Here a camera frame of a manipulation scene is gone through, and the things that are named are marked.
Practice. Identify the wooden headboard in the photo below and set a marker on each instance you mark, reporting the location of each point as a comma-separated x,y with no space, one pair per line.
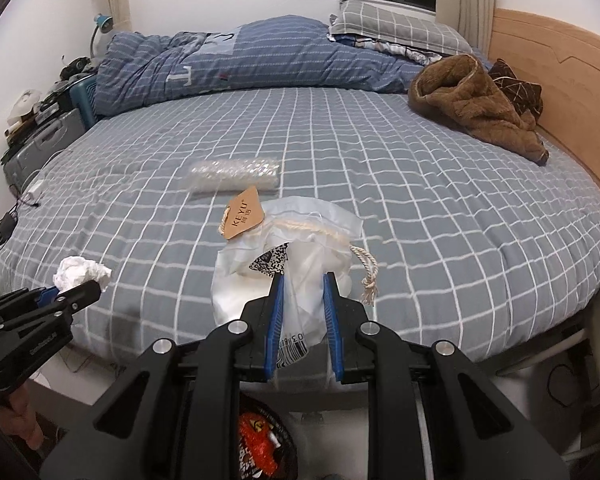
580,85

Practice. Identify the clear bubble wrap roll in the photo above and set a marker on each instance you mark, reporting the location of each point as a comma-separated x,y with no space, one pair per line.
230,172

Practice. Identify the white tissue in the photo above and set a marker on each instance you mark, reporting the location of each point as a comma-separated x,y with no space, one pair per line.
80,270

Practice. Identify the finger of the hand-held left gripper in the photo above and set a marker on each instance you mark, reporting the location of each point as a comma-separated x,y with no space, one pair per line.
20,305
77,297

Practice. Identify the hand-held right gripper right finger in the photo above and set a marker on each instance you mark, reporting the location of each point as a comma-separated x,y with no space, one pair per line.
332,330

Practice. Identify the white plastic device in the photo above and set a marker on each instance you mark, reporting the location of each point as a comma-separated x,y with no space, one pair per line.
25,105

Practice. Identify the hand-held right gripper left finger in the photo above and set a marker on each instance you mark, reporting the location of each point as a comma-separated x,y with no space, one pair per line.
275,325

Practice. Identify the grey checkered bed sheet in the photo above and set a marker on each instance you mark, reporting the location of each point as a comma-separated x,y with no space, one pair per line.
380,185

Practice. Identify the black white patterned card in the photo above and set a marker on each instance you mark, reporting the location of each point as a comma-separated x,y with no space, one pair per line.
270,260

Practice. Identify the teal desk lamp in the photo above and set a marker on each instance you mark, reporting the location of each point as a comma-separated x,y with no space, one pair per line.
104,22

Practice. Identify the grey checkered pillow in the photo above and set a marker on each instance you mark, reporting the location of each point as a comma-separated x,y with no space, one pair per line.
400,22

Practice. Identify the brown fleece garment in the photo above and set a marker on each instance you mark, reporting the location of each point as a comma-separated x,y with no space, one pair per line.
470,100

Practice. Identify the white charger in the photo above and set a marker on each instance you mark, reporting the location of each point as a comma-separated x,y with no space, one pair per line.
35,189

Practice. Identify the black power adapter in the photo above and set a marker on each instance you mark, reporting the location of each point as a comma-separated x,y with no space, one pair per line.
6,225

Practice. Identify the grey suitcase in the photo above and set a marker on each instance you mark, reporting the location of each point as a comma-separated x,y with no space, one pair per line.
45,140

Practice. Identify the patterned blue pillow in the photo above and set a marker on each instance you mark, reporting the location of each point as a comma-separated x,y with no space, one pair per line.
405,52

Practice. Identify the blue striped quilt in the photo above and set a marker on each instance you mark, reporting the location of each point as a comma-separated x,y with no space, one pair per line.
255,55

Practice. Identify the brown paper tag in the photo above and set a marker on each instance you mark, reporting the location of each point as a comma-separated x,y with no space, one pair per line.
242,212

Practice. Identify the red plastic bag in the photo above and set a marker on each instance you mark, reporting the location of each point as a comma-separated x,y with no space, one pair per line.
255,440

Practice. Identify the dark brown patterned cushion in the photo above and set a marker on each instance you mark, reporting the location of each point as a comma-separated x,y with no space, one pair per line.
520,90

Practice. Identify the dark clutter pile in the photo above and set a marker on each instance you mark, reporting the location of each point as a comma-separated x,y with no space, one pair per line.
75,70

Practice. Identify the person's left hand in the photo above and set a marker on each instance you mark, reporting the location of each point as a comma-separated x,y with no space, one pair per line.
17,422

